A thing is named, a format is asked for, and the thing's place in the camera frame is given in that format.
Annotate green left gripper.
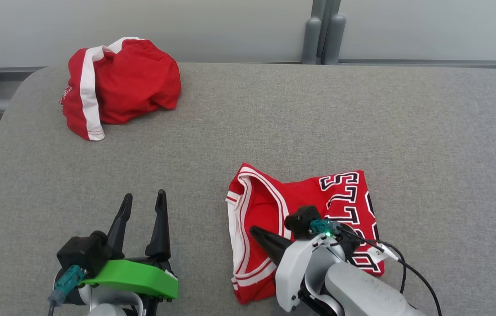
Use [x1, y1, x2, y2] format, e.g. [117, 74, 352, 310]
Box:
[82, 189, 179, 300]

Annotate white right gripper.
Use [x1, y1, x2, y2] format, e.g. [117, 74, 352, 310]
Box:
[249, 226, 347, 313]

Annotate red basketball jersey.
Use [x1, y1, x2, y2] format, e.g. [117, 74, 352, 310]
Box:
[226, 163, 385, 305]

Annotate red white-striped shorts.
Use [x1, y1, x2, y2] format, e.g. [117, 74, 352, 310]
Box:
[59, 37, 182, 141]

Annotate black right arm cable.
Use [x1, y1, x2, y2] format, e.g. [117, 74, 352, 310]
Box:
[309, 219, 443, 316]

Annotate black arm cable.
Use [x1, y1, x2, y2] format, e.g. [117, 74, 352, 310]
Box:
[309, 219, 443, 316]
[47, 266, 86, 316]

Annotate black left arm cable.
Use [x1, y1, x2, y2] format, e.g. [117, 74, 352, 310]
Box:
[47, 266, 86, 316]

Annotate white cable label tag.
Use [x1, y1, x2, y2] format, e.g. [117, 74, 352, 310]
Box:
[367, 244, 402, 264]

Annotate grey partition post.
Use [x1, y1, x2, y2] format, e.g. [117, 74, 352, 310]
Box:
[301, 0, 346, 65]

